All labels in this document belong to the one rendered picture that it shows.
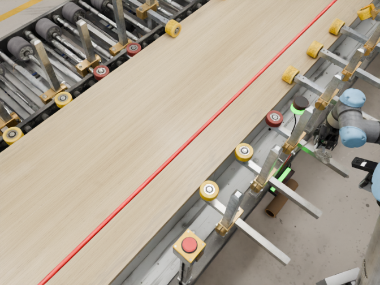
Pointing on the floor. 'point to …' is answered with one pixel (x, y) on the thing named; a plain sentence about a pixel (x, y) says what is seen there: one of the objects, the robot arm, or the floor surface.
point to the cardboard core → (275, 206)
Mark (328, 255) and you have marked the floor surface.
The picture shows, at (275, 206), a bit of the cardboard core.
